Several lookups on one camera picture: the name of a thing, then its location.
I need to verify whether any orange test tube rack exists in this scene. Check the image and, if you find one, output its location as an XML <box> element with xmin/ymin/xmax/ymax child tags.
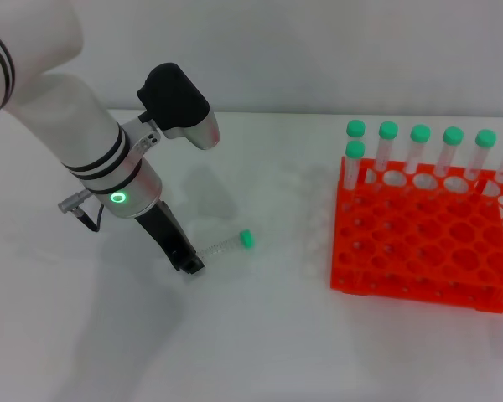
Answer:
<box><xmin>329</xmin><ymin>156</ymin><xmax>503</xmax><ymax>314</ymax></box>

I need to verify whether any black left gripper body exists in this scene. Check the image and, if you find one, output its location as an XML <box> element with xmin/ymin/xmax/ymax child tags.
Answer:
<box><xmin>133</xmin><ymin>199</ymin><xmax>197</xmax><ymax>270</ymax></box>

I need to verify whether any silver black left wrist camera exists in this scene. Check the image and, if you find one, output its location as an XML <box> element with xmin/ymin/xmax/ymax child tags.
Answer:
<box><xmin>136</xmin><ymin>62</ymin><xmax>220</xmax><ymax>152</ymax></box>

